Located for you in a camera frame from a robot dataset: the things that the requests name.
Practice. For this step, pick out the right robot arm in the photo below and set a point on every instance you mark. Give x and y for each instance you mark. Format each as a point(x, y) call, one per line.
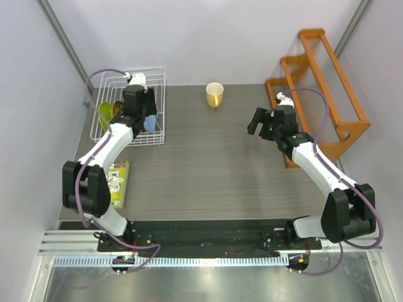
point(347, 212)

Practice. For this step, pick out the light blue plate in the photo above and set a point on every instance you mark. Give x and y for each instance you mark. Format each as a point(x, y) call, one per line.
point(150, 123)

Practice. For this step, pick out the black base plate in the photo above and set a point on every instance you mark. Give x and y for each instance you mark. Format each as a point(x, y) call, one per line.
point(212, 239)

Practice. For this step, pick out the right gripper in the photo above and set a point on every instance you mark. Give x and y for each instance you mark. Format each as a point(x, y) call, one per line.
point(264, 116)

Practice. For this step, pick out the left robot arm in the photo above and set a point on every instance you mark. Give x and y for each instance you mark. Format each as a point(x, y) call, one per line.
point(84, 186)

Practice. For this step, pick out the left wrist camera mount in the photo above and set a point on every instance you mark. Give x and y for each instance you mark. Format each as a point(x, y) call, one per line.
point(137, 79)

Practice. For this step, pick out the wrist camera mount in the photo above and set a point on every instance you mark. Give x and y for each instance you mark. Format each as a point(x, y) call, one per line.
point(137, 79)
point(282, 100)

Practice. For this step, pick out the perforated metal rail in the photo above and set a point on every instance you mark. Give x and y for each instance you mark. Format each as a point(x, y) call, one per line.
point(126, 261)

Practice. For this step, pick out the green illustrated book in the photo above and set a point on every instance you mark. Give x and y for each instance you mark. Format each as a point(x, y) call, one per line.
point(117, 178)

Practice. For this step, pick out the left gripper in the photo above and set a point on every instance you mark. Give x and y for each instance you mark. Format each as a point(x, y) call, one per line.
point(150, 100)

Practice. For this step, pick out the orange wooden rack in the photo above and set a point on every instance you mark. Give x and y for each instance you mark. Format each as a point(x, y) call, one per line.
point(327, 107)

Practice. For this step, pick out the white wire dish rack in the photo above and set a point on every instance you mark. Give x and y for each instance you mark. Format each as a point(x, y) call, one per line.
point(110, 86)

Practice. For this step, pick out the green plate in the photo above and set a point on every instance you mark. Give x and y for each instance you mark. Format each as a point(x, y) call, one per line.
point(105, 110)

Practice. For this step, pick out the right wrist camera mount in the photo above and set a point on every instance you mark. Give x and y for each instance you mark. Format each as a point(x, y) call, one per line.
point(282, 100)

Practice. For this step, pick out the yellow mug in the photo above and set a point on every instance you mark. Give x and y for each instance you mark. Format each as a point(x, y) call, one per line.
point(214, 93)

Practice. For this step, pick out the brown yellow plate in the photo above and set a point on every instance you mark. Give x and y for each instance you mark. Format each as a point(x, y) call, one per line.
point(118, 108)

